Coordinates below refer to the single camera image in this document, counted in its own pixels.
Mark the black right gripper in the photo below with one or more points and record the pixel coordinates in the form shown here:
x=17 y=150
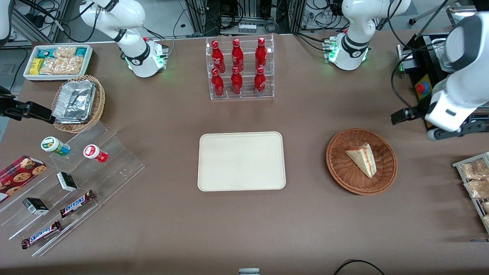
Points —
x=11 y=107

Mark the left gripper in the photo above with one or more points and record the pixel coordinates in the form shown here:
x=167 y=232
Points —
x=416 y=111

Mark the triangle sandwich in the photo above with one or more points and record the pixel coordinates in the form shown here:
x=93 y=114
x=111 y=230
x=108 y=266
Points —
x=363 y=158

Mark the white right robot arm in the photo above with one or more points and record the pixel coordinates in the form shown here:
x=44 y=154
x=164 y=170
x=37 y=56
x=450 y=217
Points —
x=137 y=57

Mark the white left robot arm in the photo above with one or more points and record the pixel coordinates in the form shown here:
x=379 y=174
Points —
x=351 y=47

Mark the light wicker basket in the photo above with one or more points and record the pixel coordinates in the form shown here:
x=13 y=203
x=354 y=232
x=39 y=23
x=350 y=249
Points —
x=98 y=103

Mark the brown wicker basket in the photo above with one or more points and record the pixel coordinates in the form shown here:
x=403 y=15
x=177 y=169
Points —
x=344 y=172

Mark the snack packet tray right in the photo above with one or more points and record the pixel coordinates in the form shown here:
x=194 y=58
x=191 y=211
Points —
x=475 y=202

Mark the beige plastic tray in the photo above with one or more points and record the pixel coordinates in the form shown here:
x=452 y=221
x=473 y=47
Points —
x=240 y=160

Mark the green lidded cup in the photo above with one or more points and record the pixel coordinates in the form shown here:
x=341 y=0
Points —
x=51 y=144

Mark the stacked aluminium foil trays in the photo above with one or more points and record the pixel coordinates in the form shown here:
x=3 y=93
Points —
x=74 y=101

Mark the white rectangular snack bin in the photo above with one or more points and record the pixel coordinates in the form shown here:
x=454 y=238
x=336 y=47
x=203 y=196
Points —
x=28 y=74

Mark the yellow snack pack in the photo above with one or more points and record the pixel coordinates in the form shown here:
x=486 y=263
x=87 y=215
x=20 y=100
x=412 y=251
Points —
x=36 y=66

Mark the clear rice cracker bag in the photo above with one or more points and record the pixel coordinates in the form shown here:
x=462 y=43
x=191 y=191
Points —
x=65 y=51
x=61 y=66

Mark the teal snack pack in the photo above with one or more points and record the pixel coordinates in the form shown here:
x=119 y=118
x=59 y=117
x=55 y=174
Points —
x=46 y=52
x=81 y=51

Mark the red lidded cup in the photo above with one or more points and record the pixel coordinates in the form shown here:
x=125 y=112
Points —
x=92 y=152

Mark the black food warmer cabinet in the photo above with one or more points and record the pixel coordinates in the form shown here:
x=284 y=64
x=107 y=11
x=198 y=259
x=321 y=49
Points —
x=416 y=49

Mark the red plaid cookie box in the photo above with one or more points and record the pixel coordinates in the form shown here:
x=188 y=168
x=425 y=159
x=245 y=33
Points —
x=19 y=175

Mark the small black carton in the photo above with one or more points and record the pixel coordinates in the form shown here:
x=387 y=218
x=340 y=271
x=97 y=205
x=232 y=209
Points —
x=35 y=206
x=67 y=181

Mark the clear bagged pastry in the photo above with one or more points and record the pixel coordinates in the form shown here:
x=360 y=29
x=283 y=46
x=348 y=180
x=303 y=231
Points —
x=473 y=170
x=486 y=220
x=477 y=189
x=486 y=207

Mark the clear acrylic stepped stand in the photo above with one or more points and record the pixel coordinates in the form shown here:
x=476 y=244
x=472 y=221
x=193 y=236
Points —
x=114 y=164

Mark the Snickers chocolate bar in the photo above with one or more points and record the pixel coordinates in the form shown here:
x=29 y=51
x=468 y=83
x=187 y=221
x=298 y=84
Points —
x=77 y=203
x=41 y=235

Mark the black slanted pole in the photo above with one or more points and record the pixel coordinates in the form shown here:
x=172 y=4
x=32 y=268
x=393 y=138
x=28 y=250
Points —
x=424 y=14

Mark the red soda bottle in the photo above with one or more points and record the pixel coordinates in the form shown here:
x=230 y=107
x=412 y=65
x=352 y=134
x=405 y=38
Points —
x=261 y=53
x=260 y=81
x=237 y=82
x=217 y=84
x=217 y=57
x=237 y=55

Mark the clear acrylic bottle rack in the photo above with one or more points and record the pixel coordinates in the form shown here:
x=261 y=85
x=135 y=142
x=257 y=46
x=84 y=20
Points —
x=248 y=89

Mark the white power strip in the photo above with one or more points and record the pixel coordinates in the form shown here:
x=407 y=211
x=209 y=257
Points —
x=247 y=28

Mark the small gray device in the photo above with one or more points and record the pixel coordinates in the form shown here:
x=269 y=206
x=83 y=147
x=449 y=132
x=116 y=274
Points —
x=249 y=271

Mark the aluminium frame shelf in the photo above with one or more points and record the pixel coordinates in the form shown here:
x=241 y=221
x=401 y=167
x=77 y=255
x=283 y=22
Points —
x=57 y=19

